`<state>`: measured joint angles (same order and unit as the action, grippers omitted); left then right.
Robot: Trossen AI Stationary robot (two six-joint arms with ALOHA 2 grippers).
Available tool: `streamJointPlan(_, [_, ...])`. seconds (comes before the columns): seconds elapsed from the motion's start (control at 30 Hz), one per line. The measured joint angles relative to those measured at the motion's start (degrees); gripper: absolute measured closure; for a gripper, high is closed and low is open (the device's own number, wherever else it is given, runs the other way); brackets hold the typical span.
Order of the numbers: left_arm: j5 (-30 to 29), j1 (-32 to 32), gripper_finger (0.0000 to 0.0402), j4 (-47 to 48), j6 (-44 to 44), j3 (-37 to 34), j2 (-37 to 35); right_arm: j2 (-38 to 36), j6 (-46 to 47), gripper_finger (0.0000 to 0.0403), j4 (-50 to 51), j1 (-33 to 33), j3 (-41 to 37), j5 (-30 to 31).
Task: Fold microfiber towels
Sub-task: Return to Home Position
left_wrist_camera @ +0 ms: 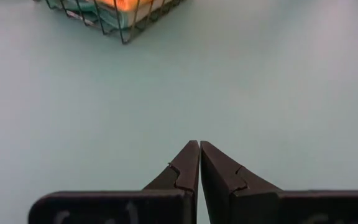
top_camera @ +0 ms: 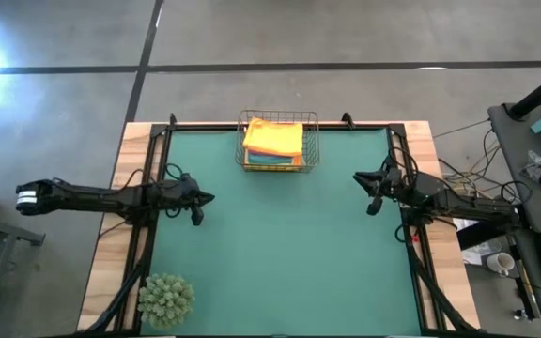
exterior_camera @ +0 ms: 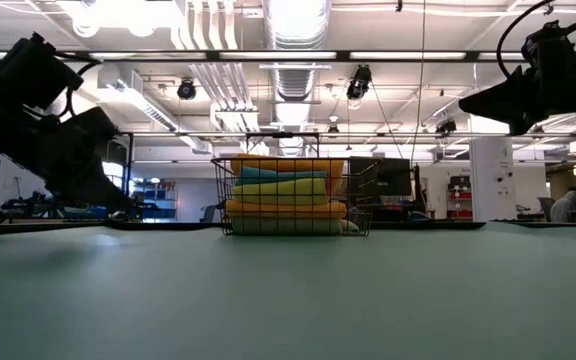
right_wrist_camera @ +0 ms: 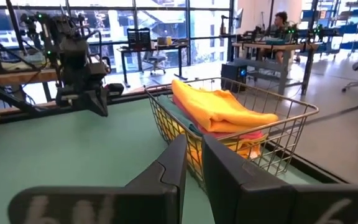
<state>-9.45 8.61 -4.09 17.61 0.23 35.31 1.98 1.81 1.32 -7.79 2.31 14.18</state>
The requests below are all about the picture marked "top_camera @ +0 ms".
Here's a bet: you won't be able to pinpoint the black wire basket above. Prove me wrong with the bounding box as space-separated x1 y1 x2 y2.
234 109 321 174

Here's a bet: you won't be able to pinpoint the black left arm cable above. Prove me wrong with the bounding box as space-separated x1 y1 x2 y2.
96 161 187 221

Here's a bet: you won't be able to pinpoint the grey side desk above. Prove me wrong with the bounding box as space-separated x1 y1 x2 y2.
488 98 541 338

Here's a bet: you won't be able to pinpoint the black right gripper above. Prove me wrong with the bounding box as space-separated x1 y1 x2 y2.
351 161 415 204

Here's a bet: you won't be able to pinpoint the white mug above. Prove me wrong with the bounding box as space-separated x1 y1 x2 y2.
486 252 516 277

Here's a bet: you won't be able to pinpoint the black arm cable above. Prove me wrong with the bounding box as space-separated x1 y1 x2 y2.
382 146 421 189
96 161 187 221

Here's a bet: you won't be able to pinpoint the black stand pole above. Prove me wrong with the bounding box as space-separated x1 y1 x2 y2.
507 63 541 121

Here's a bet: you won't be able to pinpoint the white paper sheet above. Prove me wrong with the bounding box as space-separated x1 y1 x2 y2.
460 238 492 267

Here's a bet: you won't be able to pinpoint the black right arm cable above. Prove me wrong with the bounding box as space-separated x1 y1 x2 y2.
382 146 421 189

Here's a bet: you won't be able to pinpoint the green artificial plant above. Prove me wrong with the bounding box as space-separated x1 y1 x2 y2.
137 273 196 330

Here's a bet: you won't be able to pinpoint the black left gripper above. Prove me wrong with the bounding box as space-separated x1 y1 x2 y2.
160 172 216 212

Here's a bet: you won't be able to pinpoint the tangled floor cables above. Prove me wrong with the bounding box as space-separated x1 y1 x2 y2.
434 116 534 210

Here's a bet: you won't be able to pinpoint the green table mat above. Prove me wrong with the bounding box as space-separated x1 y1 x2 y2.
139 126 422 337

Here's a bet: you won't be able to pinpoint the teal microfiber towel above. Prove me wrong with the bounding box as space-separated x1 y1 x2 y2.
248 153 296 166

